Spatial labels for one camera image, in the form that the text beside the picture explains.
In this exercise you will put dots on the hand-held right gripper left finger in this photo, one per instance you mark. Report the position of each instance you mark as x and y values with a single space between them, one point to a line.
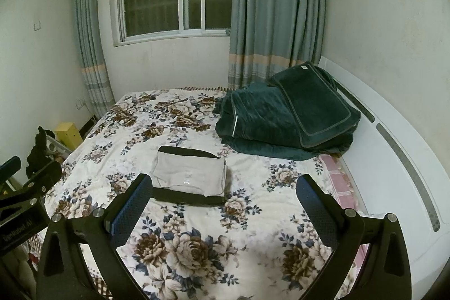
124 215

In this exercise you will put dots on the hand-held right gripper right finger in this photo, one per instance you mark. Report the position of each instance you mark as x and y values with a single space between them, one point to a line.
316 212

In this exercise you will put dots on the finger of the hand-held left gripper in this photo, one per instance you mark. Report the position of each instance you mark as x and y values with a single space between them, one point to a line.
8 166
42 177

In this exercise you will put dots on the beige long-sleeve shirt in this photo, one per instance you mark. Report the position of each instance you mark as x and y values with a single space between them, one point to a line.
190 171

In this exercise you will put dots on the black crumpled cloth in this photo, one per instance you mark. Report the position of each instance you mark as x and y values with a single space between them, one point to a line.
38 149

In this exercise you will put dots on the pink checked bed sheet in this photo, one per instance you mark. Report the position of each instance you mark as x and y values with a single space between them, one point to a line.
335 180

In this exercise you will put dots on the yellow box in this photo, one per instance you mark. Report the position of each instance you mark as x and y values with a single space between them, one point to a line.
69 135

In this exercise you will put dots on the floral bedspread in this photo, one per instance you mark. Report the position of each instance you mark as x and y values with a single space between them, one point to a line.
197 243

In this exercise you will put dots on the white bed headboard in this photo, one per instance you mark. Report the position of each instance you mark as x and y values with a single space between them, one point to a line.
393 145

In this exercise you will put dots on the dark green pillow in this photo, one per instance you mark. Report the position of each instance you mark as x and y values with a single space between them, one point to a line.
313 103

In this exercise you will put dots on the dark green blanket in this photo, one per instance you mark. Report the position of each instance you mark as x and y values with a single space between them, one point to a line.
253 117

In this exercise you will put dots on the teal striped curtain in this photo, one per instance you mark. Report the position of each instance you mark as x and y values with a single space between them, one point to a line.
91 40
274 4

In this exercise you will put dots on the grey metal frame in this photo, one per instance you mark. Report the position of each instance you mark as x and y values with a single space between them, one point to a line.
56 149

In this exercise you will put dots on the white wall socket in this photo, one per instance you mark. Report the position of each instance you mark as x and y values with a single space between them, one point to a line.
81 104

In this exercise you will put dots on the white wall switch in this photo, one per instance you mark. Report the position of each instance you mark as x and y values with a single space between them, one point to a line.
37 26

